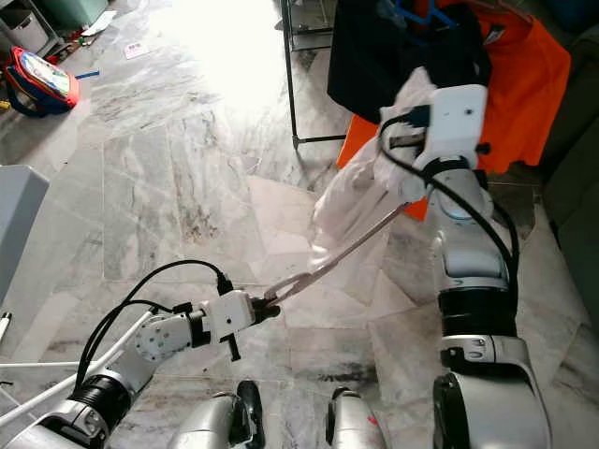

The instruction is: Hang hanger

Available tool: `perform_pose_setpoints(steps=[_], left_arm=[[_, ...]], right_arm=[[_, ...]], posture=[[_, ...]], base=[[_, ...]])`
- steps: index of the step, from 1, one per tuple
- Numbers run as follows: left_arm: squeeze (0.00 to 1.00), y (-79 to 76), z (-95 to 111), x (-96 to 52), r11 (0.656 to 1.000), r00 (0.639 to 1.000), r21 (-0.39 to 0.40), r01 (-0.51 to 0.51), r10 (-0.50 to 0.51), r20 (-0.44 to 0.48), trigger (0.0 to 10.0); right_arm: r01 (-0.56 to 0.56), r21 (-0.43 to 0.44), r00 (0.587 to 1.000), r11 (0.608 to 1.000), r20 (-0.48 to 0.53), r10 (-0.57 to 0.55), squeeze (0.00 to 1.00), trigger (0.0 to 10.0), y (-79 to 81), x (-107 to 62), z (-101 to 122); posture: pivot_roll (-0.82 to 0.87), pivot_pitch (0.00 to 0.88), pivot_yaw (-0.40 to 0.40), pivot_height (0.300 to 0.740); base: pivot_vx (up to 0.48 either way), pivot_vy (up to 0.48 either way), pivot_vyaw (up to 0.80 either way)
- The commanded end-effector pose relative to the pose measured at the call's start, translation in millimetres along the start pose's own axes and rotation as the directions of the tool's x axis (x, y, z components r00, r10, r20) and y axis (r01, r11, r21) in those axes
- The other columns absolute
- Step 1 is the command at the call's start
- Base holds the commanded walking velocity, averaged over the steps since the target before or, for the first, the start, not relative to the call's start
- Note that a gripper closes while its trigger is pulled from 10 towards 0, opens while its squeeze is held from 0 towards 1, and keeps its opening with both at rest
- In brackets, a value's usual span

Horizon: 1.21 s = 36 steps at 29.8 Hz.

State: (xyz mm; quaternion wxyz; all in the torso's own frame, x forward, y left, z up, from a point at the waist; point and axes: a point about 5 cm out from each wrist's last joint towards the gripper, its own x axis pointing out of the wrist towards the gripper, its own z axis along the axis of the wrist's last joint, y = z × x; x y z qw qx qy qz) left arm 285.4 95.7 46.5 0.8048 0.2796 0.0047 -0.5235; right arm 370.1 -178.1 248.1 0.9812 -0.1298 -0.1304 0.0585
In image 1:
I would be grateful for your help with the white shirt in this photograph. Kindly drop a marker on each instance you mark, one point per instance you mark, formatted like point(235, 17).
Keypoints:
point(356, 196)

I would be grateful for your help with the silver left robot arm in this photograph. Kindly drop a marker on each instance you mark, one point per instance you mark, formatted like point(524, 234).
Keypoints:
point(164, 339)

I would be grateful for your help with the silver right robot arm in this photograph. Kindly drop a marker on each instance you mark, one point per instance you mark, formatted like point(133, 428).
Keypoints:
point(473, 253)

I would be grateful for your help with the blue clothes hanger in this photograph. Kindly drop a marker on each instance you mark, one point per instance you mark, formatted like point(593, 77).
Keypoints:
point(421, 12)

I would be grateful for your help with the silver robot left leg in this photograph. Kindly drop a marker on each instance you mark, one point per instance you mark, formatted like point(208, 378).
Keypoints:
point(215, 421)

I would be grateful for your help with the silver robot leg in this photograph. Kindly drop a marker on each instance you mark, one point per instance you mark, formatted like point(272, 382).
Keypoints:
point(356, 426)
point(215, 421)

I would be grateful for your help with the black garment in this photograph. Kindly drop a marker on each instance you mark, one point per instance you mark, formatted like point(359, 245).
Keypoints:
point(384, 65)

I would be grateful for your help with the orange t-shirt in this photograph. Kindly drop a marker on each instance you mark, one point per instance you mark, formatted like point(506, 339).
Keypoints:
point(524, 84)

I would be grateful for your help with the black metal clothes rack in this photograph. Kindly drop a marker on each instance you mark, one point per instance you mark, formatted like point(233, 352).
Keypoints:
point(290, 84)

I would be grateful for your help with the silver robot right leg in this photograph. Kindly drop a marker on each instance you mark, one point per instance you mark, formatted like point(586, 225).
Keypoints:
point(356, 426)

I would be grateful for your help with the red and blue backpack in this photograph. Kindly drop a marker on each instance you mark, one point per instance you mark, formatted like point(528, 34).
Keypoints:
point(42, 82)

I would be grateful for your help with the grey plastic drawer unit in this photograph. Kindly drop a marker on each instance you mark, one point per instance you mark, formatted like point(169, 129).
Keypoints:
point(30, 28)

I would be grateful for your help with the blue suitcase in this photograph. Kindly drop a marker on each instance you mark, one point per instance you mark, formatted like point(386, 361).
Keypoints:
point(578, 14)

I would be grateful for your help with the blue pen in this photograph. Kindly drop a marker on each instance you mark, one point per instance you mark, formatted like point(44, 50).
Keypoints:
point(87, 75)

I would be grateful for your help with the green cabinet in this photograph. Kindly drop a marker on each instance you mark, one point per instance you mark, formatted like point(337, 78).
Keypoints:
point(77, 11)

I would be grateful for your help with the white paper sheet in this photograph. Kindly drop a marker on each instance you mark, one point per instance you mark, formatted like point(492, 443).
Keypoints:
point(98, 23)

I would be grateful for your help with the pink paper slip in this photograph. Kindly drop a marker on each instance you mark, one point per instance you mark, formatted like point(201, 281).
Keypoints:
point(137, 50)

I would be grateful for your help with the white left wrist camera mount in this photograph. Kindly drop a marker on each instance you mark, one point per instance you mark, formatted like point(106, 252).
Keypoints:
point(229, 316)

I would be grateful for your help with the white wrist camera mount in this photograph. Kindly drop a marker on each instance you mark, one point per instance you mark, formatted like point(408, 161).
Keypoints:
point(229, 316)
point(454, 122)

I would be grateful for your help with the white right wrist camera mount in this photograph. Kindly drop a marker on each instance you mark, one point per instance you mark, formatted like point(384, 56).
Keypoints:
point(454, 122)

